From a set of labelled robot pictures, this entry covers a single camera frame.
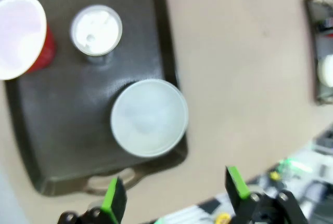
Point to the black beverage can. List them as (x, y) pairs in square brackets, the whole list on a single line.
[(96, 31)]

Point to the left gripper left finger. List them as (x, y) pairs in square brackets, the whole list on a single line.
[(114, 203)]

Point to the red plastic cup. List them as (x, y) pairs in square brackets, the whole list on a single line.
[(20, 34)]

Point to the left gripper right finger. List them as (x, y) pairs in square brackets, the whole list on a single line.
[(238, 187)]

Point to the brown plastic serving tray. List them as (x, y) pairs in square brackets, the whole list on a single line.
[(65, 104), (313, 52)]

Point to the white ceramic bowl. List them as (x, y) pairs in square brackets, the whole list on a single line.
[(148, 117), (327, 70)]

